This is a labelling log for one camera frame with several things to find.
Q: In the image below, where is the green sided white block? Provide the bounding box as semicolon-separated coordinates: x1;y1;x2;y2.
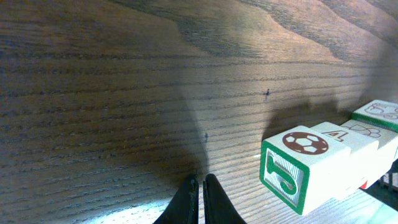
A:
351;100;397;132

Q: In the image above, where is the white block with figure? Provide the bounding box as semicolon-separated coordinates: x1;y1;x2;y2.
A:
341;119;397;189

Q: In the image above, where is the yellow block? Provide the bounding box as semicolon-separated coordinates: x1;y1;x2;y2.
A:
312;122;379;200

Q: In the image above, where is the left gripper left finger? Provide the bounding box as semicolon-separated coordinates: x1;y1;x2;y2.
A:
154;174;199;224

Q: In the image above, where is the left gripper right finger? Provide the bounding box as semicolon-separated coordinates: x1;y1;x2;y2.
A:
203;174;246;224

